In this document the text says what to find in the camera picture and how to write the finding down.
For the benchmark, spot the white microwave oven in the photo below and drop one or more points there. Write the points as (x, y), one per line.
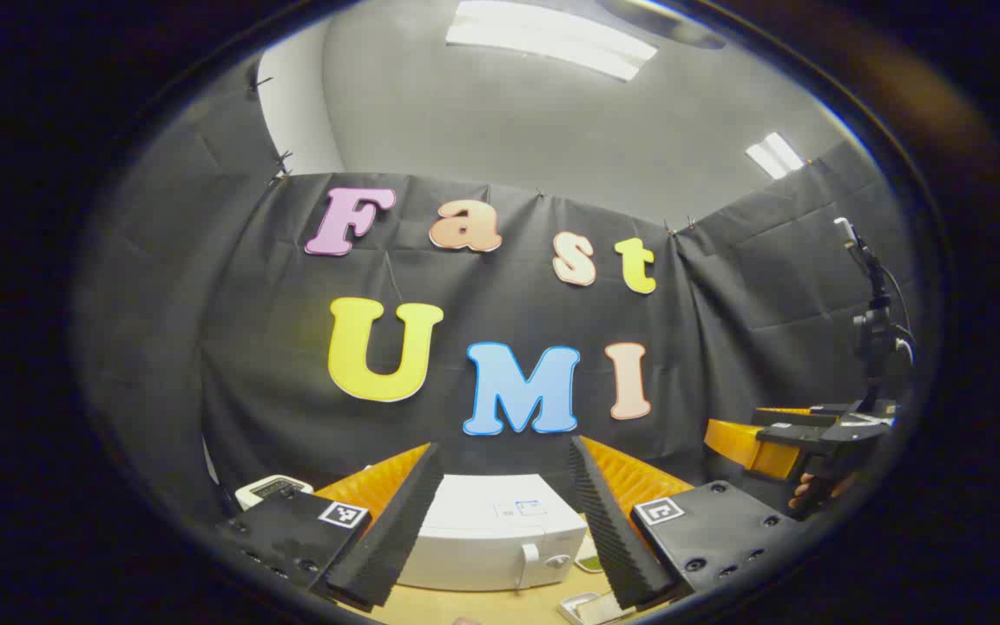
(500, 529)

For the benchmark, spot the white rectangular tray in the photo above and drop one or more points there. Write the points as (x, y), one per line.
(587, 608)

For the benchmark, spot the white toaster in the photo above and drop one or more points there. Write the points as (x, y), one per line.
(270, 490)

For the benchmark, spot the long ceiling light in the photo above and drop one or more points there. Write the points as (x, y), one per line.
(552, 39)

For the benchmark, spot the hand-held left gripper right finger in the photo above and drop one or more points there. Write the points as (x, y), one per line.
(608, 529)

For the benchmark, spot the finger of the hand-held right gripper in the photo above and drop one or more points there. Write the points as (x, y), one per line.
(804, 417)
(739, 443)

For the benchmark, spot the white sectioned plate with beans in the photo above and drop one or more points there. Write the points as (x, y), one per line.
(591, 564)

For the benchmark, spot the small ceiling light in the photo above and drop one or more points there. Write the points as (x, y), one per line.
(775, 156)

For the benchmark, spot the black backdrop cloth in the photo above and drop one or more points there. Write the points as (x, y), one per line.
(274, 330)

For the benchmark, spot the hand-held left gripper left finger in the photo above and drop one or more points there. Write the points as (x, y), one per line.
(396, 521)

